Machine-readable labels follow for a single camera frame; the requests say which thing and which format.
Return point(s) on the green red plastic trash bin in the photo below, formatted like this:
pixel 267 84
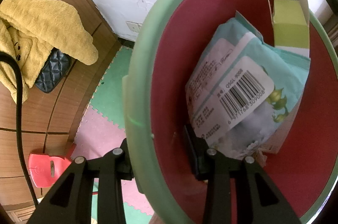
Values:
pixel 300 157

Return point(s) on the green foam floor mat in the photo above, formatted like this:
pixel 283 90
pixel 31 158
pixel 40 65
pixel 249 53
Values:
pixel 107 100

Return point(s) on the white wall socket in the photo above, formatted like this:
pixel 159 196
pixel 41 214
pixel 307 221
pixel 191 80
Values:
pixel 133 26

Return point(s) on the black quilted bag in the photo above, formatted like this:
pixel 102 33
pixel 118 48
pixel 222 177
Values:
pixel 54 69

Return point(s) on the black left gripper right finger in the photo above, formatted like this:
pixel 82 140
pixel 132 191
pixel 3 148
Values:
pixel 238 191

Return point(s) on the pink foam floor mat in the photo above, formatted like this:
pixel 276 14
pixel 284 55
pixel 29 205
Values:
pixel 95 137

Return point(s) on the green white cardboard box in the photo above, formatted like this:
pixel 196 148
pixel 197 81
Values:
pixel 290 21

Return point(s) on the yellow fleece garment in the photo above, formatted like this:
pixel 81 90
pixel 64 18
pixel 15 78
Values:
pixel 30 29

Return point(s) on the red plastic stool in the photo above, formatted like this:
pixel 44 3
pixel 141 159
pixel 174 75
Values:
pixel 45 170

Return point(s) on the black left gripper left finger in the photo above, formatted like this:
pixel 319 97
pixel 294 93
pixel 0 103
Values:
pixel 70 199

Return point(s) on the teal wet wipes package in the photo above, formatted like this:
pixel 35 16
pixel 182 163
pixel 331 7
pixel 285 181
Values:
pixel 243 89

